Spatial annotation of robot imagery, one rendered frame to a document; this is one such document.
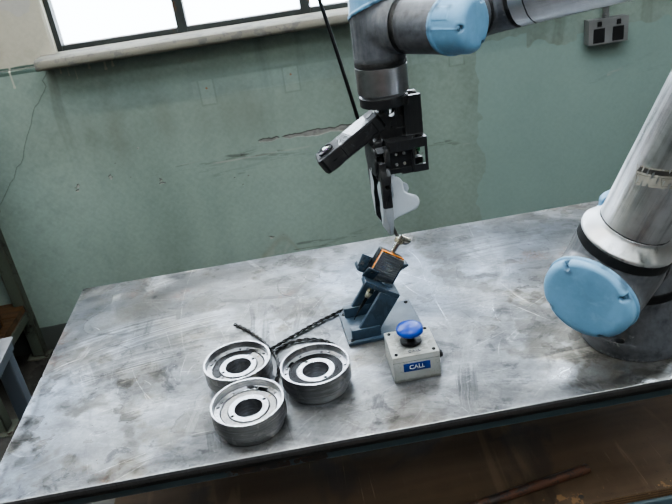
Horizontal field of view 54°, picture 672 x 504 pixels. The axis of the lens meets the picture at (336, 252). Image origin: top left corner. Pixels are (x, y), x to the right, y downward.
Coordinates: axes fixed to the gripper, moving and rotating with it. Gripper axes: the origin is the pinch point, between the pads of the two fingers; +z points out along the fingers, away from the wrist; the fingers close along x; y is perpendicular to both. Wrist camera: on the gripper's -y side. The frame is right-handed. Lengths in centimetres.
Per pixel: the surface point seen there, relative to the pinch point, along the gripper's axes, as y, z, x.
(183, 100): -38, 6, 150
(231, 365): -27.6, 16.6, -6.3
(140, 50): -47, -14, 141
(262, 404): -23.5, 15.8, -18.6
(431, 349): 2.0, 14.0, -16.5
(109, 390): -48, 19, -3
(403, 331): -1.5, 11.3, -14.6
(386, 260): -0.3, 6.2, -1.4
